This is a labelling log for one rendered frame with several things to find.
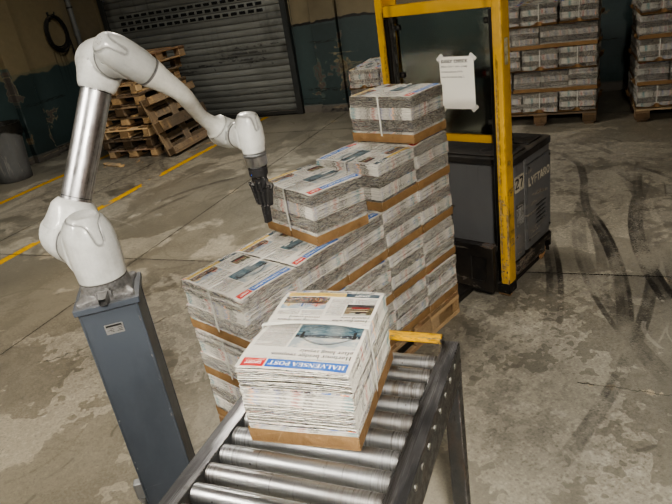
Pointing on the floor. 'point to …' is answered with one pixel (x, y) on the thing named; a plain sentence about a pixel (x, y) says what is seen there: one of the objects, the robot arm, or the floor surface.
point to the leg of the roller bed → (456, 435)
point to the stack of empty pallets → (131, 137)
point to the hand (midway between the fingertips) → (267, 213)
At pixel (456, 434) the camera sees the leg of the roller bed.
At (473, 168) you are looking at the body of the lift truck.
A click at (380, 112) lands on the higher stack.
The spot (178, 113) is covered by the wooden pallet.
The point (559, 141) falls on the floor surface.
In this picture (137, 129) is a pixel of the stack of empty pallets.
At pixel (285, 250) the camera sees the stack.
